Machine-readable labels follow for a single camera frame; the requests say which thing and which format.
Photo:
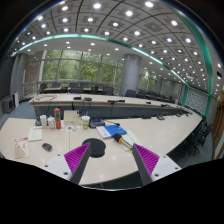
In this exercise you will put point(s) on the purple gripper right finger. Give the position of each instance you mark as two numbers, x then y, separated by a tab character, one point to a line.
151	166

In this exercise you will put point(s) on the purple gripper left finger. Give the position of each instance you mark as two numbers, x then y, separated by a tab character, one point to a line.
71	165

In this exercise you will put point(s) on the black computer mouse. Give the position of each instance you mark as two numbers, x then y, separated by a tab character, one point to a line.
47	147

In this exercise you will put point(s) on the black round mouse pad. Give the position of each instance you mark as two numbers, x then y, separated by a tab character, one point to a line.
97	147

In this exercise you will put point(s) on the black yellow marker tool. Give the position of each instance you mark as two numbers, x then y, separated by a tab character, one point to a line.
120	139

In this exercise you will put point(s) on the blue notebook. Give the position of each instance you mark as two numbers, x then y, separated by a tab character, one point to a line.
109	130

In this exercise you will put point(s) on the white paper cup green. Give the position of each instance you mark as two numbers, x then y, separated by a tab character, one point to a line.
85	121

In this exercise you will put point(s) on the dark desk device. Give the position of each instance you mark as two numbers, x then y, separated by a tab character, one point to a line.
96	123

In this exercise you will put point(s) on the white tissue box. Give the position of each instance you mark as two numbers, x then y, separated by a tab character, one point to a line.
71	117

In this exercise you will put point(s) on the clear glass jar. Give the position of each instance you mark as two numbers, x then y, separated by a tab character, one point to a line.
51	122

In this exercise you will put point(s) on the orange red bottle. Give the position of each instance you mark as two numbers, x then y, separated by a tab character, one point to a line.
57	116

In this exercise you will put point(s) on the white paper sheet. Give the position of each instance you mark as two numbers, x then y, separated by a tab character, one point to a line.
35	134

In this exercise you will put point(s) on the long curved conference desk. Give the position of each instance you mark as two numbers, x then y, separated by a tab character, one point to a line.
106	107

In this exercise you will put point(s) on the red white booklet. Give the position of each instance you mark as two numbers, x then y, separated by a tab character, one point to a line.
21	148

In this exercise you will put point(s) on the grey round pillar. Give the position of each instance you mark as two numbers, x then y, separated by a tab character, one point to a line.
130	73

